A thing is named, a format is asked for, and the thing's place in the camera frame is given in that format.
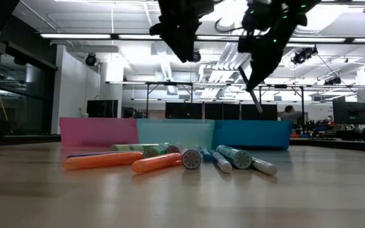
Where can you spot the person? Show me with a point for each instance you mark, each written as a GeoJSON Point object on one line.
{"type": "Point", "coordinates": [288, 114]}

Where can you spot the brown whiteboard marker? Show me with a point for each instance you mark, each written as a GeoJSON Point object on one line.
{"type": "Point", "coordinates": [256, 101]}

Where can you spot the lavender thick marker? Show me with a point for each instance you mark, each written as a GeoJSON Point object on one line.
{"type": "Point", "coordinates": [191, 159]}

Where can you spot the orange highlighter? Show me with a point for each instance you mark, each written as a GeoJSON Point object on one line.
{"type": "Point", "coordinates": [155, 162]}
{"type": "Point", "coordinates": [103, 160]}

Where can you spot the blue whiteboard marker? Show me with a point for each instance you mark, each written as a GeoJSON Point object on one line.
{"type": "Point", "coordinates": [222, 164]}

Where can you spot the black partition panel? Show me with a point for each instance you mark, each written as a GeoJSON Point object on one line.
{"type": "Point", "coordinates": [184, 111]}
{"type": "Point", "coordinates": [269, 112]}
{"type": "Point", "coordinates": [222, 111]}

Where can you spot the dark purple highlighter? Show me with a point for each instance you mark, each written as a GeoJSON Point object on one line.
{"type": "Point", "coordinates": [87, 155]}

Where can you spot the black monitor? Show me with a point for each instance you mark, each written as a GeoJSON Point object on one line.
{"type": "Point", "coordinates": [103, 109]}

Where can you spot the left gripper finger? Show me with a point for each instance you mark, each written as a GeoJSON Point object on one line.
{"type": "Point", "coordinates": [185, 41]}

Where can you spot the light green highlighter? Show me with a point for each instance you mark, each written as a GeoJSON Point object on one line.
{"type": "Point", "coordinates": [131, 147]}

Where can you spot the pink plastic bin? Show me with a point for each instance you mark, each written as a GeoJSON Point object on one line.
{"type": "Point", "coordinates": [97, 131]}

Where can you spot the teal thick marker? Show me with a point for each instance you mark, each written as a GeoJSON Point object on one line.
{"type": "Point", "coordinates": [234, 155]}

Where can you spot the blue plastic bin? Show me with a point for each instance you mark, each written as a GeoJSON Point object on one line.
{"type": "Point", "coordinates": [252, 134]}

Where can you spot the white blue marker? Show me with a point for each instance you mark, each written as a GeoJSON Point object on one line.
{"type": "Point", "coordinates": [265, 166]}

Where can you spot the black monitor on arm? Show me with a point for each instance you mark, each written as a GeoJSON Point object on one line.
{"type": "Point", "coordinates": [350, 112]}

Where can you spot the long ceiling light strip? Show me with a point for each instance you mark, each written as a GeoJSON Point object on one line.
{"type": "Point", "coordinates": [74, 36]}

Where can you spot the black ceiling camera cluster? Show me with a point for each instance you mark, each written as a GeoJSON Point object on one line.
{"type": "Point", "coordinates": [303, 55]}
{"type": "Point", "coordinates": [333, 81]}

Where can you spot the green thick marker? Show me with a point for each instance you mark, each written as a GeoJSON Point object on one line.
{"type": "Point", "coordinates": [155, 150]}

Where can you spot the teal highlighter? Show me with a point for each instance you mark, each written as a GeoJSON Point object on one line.
{"type": "Point", "coordinates": [206, 155]}

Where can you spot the purple thick marker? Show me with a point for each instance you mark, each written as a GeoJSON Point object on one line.
{"type": "Point", "coordinates": [173, 149]}

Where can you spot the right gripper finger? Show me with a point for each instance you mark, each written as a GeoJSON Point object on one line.
{"type": "Point", "coordinates": [265, 66]}

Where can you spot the black aluminium table frame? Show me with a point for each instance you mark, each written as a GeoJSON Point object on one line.
{"type": "Point", "coordinates": [17, 139]}

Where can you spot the translucent green plastic bin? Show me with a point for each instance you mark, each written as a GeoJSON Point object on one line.
{"type": "Point", "coordinates": [176, 133]}

